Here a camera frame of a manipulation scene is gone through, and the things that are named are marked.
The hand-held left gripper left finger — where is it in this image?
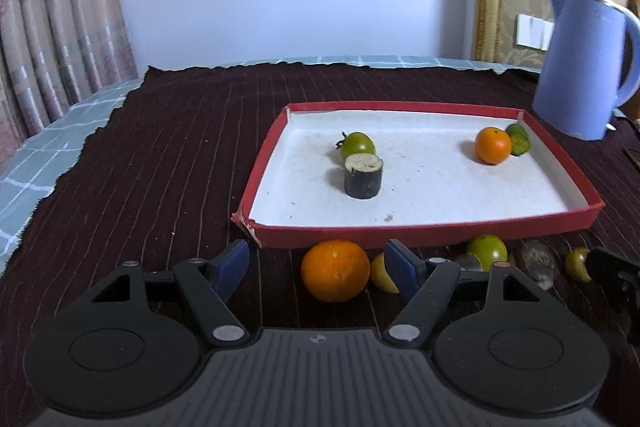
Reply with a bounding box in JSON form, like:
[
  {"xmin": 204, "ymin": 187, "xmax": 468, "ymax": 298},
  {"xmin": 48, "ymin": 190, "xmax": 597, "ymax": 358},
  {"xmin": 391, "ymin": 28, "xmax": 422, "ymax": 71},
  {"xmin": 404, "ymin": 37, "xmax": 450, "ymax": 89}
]
[{"xmin": 82, "ymin": 239, "xmax": 251, "ymax": 348}]

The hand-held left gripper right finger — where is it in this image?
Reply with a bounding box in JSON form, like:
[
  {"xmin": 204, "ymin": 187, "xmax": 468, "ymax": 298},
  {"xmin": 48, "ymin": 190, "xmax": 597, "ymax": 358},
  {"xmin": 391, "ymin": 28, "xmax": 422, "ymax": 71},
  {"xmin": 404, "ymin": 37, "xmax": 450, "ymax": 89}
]
[{"xmin": 384, "ymin": 239, "xmax": 551, "ymax": 348}]

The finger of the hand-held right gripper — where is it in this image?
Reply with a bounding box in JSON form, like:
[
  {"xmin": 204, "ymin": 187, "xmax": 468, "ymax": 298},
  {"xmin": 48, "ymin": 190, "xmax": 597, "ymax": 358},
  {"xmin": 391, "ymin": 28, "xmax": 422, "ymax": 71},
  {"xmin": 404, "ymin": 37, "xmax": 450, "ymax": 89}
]
[{"xmin": 586, "ymin": 247, "xmax": 640, "ymax": 343}]

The yellow longan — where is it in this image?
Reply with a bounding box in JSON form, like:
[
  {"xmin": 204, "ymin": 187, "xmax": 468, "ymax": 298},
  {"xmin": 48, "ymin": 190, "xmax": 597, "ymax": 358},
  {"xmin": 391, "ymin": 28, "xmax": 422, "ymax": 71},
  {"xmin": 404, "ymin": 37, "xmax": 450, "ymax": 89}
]
[{"xmin": 565, "ymin": 247, "xmax": 593, "ymax": 283}]

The dark sugarcane piece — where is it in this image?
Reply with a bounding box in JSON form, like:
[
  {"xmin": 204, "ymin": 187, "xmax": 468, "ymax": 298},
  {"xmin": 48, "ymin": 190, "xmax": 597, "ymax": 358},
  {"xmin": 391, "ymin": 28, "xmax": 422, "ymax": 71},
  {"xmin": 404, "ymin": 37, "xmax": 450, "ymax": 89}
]
[
  {"xmin": 452, "ymin": 254, "xmax": 483, "ymax": 273},
  {"xmin": 344, "ymin": 153, "xmax": 385, "ymax": 199}
]

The small orange mandarin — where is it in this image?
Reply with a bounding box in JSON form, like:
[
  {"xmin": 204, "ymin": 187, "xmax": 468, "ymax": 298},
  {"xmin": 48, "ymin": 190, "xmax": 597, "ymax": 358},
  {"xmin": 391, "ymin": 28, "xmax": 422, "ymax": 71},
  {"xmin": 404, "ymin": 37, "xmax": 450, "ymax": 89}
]
[{"xmin": 301, "ymin": 239, "xmax": 372, "ymax": 303}]

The red cardboard tray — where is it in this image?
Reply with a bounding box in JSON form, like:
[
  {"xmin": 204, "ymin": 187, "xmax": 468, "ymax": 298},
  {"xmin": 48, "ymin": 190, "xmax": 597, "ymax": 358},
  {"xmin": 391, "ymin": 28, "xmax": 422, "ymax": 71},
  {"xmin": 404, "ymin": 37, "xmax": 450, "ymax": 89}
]
[{"xmin": 231, "ymin": 103, "xmax": 606, "ymax": 250}]

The green tomato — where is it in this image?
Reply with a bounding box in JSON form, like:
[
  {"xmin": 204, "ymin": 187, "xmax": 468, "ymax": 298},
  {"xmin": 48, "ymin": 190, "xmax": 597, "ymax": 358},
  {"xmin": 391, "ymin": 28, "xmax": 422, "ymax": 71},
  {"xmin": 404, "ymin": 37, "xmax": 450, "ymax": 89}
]
[
  {"xmin": 336, "ymin": 132, "xmax": 377, "ymax": 162},
  {"xmin": 466, "ymin": 235, "xmax": 508, "ymax": 272}
]

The large orange mandarin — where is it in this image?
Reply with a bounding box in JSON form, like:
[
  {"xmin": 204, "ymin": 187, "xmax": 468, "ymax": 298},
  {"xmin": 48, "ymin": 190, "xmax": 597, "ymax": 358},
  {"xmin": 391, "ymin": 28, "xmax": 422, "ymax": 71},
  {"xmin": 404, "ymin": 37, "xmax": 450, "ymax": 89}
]
[{"xmin": 475, "ymin": 127, "xmax": 513, "ymax": 166}]

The green lime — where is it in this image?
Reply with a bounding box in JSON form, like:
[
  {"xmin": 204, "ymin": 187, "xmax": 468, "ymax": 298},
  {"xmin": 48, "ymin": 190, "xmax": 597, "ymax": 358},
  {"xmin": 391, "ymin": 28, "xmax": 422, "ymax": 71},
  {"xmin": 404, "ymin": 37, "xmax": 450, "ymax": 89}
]
[{"xmin": 505, "ymin": 123, "xmax": 531, "ymax": 158}]

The yellow lemon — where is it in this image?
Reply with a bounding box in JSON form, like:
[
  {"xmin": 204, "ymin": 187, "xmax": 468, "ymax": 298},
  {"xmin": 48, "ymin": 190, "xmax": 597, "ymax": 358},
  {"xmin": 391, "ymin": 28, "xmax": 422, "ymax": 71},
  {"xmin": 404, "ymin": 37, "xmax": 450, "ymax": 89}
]
[{"xmin": 370, "ymin": 253, "xmax": 401, "ymax": 294}]

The brown water chestnut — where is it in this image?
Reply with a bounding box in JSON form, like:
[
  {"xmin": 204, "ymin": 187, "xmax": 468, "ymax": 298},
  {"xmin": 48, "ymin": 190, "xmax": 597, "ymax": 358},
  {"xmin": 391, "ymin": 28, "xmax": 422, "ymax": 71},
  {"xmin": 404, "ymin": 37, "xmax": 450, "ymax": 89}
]
[{"xmin": 514, "ymin": 241, "xmax": 558, "ymax": 290}]

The dark striped cloth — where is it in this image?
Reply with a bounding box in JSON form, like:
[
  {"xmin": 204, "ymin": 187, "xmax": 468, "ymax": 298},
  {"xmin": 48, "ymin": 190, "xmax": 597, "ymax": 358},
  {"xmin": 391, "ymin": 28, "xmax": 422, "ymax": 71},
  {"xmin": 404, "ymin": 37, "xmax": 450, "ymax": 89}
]
[{"xmin": 0, "ymin": 62, "xmax": 640, "ymax": 427}]

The blue electric kettle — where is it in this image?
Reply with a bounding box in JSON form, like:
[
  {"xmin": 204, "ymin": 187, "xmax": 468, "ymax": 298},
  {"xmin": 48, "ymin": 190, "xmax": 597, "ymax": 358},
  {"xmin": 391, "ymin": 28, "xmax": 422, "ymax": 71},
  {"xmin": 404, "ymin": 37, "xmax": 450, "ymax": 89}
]
[{"xmin": 531, "ymin": 0, "xmax": 640, "ymax": 141}]

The pink patterned curtain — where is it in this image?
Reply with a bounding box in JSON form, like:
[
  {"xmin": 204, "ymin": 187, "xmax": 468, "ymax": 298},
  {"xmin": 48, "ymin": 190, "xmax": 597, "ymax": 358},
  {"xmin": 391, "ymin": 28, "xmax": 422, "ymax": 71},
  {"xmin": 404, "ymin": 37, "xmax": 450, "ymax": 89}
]
[{"xmin": 0, "ymin": 0, "xmax": 138, "ymax": 158}]

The white wall socket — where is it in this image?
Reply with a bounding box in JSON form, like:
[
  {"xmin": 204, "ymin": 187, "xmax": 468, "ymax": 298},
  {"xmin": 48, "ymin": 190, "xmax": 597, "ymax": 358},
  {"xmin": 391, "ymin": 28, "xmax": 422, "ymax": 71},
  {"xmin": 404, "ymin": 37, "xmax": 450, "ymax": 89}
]
[{"xmin": 517, "ymin": 13, "xmax": 554, "ymax": 50}]

